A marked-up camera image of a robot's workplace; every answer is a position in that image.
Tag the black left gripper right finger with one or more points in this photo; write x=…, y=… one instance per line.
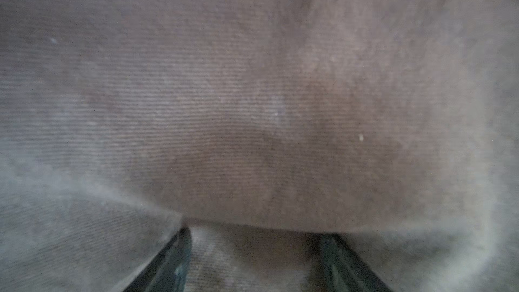
x=343, y=270

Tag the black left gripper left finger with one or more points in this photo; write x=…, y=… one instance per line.
x=168, y=271

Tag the brown trousers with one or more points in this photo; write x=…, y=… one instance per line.
x=259, y=125

